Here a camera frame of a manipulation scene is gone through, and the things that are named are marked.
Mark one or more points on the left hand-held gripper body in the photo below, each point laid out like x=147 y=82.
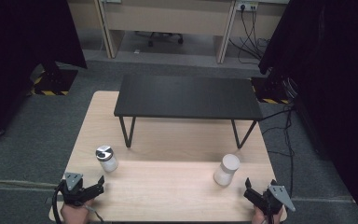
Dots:
x=74 y=189

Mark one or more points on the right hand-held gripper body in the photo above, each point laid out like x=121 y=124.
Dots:
x=275 y=196

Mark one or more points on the glass jar with silver lid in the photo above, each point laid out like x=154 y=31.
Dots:
x=106 y=158

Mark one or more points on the glass jar with white lid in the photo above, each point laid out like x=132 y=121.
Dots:
x=227 y=170

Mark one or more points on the black shelf with metal legs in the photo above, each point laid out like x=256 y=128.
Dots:
x=186 y=96

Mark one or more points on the person's right hand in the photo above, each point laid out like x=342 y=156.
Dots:
x=259 y=217

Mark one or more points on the person's left hand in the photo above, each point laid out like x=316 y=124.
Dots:
x=74 y=214

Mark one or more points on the black stand base striped tape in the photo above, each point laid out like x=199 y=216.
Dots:
x=54 y=81
x=272 y=90

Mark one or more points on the black curtain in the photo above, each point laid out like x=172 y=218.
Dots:
x=18 y=56
x=332 y=77

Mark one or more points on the small white floor object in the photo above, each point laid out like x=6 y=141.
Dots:
x=136 y=51

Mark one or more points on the black office chair base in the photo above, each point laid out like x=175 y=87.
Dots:
x=164 y=36

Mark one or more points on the beige office desk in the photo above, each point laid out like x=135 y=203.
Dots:
x=167 y=18

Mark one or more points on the white wall socket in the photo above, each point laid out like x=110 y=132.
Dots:
x=247 y=5

